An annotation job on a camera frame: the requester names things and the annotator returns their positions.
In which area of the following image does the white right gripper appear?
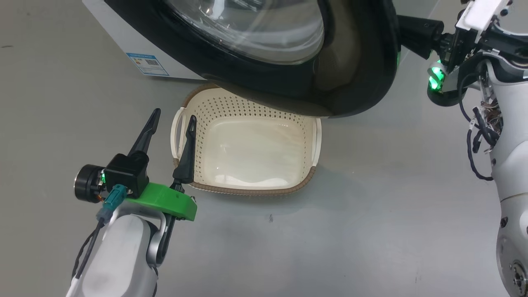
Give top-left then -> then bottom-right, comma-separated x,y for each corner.
456,0 -> 512,32

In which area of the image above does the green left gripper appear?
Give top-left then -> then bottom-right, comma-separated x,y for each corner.
126,108 -> 198,222

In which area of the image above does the black glass washing machine door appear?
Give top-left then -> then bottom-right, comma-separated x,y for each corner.
103,0 -> 401,119

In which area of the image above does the cream perforated laundry basket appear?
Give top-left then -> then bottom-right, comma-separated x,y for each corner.
170,84 -> 322,196

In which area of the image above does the white front-load washing machine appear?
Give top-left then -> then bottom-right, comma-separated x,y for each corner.
82,0 -> 207,81

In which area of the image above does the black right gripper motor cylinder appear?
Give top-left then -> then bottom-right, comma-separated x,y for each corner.
427,60 -> 459,106

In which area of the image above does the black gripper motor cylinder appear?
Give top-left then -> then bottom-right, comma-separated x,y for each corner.
427,60 -> 459,106
74,164 -> 106,203

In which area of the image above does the blue energy label sticker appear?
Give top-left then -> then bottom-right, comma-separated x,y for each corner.
126,52 -> 170,77

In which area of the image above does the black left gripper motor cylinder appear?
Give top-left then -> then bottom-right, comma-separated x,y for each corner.
74,164 -> 106,203

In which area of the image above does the teal left camera cable connector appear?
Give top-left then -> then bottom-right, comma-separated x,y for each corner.
72,184 -> 127,281

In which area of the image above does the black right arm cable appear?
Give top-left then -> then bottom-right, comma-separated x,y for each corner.
457,62 -> 502,182

